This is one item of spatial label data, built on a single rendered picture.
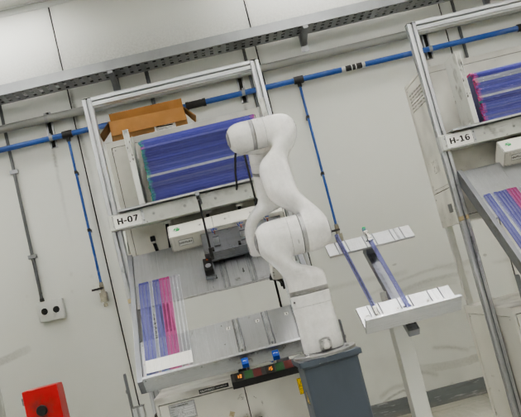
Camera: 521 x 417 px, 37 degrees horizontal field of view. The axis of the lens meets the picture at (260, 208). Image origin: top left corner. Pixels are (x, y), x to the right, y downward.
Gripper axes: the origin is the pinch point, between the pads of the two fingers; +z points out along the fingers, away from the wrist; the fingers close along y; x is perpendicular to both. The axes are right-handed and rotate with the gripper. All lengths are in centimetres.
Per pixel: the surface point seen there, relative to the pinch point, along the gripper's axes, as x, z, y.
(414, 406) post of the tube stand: 52, 21, -33
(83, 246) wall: -146, 107, 102
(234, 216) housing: -40.4, 0.4, 12.5
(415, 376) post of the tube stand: 44, 15, -36
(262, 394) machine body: 26.1, 31.3, 18.6
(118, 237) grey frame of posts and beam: -46, 2, 62
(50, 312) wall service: -116, 124, 129
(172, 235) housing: -38, 0, 39
